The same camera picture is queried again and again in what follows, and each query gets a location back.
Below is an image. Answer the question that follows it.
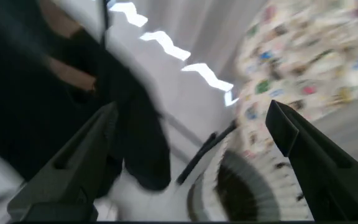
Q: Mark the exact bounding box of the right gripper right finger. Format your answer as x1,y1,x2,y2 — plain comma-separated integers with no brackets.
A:
265,99,358,224

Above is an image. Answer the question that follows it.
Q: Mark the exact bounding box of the white curtain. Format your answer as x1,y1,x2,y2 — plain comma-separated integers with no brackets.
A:
110,0,269,82

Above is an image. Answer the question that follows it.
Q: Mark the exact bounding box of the black clothes rack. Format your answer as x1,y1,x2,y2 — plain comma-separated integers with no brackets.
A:
99,0,239,186

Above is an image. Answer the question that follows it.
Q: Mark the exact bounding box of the white laundry basket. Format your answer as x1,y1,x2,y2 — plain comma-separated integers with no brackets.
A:
186,146,313,222

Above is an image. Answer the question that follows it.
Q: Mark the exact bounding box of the pink clothes hanger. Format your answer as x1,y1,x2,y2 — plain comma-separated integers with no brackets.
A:
39,0,99,94

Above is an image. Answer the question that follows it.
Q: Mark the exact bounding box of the cream printed garment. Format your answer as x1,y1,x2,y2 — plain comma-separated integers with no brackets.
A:
233,0,358,161

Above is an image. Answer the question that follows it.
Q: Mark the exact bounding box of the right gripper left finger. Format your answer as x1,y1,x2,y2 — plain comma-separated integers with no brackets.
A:
7,101,119,224

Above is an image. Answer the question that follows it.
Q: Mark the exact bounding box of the black garment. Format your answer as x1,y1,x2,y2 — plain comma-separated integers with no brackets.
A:
0,0,172,198

